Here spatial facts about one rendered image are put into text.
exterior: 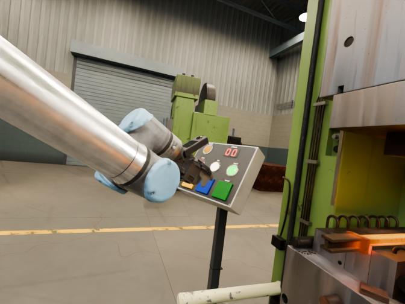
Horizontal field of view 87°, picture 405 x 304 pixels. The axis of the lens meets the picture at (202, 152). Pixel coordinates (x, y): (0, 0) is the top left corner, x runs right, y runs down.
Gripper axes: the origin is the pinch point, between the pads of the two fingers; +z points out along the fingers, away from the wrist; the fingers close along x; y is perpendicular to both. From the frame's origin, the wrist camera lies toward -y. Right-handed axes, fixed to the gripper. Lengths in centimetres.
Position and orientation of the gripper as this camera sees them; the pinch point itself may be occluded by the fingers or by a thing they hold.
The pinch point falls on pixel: (210, 176)
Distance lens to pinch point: 79.5
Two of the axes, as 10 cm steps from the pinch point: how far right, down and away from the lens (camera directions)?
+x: 6.8, 1.0, -7.3
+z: 5.8, 5.4, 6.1
